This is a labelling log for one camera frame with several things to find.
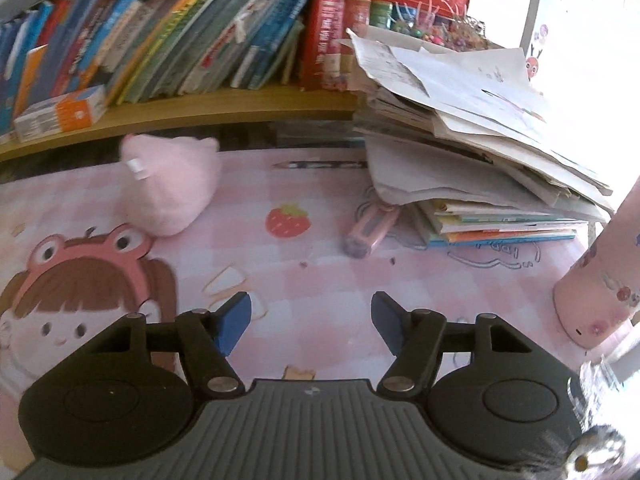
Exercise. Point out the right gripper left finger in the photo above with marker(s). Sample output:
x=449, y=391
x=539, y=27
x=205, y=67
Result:
x=207, y=338

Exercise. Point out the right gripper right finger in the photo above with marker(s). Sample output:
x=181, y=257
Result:
x=413, y=338

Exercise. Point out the pink utility knife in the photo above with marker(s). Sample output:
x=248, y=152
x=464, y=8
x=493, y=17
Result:
x=370, y=229

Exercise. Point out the pink cartoon desk mat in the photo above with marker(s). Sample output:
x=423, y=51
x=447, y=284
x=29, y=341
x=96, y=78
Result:
x=71, y=265

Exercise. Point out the pink plush pig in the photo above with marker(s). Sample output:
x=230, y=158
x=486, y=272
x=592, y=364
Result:
x=167, y=183

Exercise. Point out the pink cylinder container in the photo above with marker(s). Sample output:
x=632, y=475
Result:
x=601, y=290

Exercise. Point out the black pen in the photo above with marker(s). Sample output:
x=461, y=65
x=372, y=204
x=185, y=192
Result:
x=322, y=164

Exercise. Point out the stack of papers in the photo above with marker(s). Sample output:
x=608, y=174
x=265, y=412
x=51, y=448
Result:
x=465, y=146

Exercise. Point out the white bookshelf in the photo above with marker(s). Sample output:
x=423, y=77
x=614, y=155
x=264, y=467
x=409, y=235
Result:
x=279, y=98

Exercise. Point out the toothpaste box on shelf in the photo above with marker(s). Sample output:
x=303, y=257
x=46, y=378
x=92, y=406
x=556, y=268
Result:
x=70, y=112

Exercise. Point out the red dictionary books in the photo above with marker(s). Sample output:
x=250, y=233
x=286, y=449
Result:
x=324, y=62

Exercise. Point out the row of leaning books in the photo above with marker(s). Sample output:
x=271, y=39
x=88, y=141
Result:
x=141, y=50

